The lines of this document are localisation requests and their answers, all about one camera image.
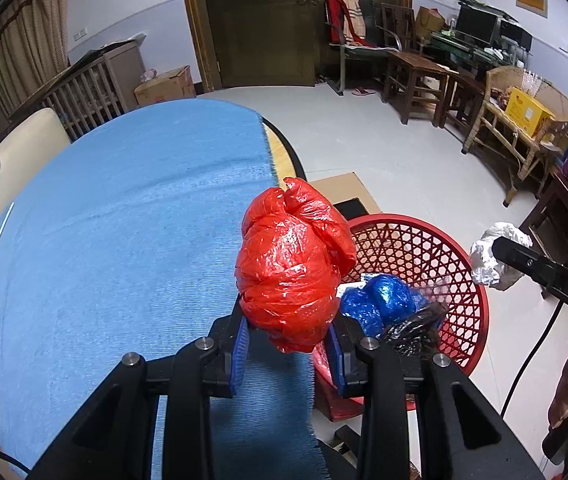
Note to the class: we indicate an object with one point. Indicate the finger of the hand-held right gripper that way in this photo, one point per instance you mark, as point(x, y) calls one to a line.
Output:
point(524, 260)

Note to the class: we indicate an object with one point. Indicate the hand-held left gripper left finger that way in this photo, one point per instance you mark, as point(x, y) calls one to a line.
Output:
point(241, 355)

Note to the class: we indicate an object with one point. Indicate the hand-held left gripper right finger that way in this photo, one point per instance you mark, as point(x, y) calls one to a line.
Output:
point(335, 362)

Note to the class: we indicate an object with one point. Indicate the silver plastic bag ball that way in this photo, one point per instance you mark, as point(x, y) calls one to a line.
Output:
point(489, 260)

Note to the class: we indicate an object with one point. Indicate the blue plastic bag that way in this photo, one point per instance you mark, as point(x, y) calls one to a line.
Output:
point(379, 300)

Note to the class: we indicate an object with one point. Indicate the black plastic bag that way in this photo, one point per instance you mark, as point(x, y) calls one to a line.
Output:
point(414, 330)

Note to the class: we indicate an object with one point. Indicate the red plastic bag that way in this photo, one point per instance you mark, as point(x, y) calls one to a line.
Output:
point(289, 270)

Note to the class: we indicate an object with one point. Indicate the red plastic basket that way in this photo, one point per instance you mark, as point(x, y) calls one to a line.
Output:
point(414, 245)

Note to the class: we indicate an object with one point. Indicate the dark wooden side table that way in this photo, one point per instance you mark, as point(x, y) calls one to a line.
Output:
point(564, 220)

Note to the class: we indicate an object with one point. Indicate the wicker armchair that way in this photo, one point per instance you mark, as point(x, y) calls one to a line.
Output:
point(519, 150)

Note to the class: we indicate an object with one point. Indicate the yellow cardboard box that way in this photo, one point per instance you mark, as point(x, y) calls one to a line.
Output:
point(526, 110)

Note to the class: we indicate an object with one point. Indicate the flat cardboard sheet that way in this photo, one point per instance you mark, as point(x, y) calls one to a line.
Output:
point(344, 187)

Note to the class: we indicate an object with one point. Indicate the blue tablecloth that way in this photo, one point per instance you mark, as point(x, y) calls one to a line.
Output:
point(138, 210)

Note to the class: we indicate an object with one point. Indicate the dark wooden stool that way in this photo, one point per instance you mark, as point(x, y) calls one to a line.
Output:
point(459, 90)

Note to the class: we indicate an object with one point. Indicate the cluttered computer desk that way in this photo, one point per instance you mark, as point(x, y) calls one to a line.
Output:
point(469, 55)

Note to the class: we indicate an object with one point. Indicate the dark wooden chair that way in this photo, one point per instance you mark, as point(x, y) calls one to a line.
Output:
point(409, 65)

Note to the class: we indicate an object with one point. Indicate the red slipper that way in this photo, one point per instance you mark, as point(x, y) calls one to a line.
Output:
point(363, 92)

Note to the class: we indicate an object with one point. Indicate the black computer monitor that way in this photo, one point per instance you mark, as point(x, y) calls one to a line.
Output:
point(476, 25)

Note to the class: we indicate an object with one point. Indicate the open brown cardboard box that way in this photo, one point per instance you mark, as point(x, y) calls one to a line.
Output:
point(430, 22)

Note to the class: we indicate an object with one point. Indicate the red cloth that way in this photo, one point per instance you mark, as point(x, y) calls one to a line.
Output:
point(339, 15)

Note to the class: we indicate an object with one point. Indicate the wooden crib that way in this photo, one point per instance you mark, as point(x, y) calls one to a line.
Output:
point(93, 85)

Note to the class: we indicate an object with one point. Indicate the dark wooden door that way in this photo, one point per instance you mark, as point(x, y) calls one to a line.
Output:
point(264, 25)

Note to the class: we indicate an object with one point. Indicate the beige curtain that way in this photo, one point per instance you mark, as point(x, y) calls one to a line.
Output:
point(8, 45)

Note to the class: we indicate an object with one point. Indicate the metal frame chair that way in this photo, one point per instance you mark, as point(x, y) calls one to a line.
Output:
point(359, 57)

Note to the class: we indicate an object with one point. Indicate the white wall socket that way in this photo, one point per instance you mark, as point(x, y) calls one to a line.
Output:
point(79, 34)

